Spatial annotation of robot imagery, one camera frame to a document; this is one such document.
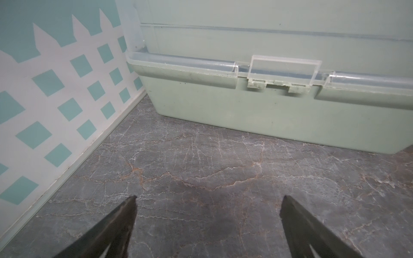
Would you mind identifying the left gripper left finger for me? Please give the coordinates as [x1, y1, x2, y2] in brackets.
[55, 195, 137, 258]

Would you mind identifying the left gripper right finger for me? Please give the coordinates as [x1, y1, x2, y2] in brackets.
[280, 195, 361, 258]

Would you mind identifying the translucent green storage box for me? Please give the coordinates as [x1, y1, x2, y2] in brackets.
[116, 1, 413, 154]

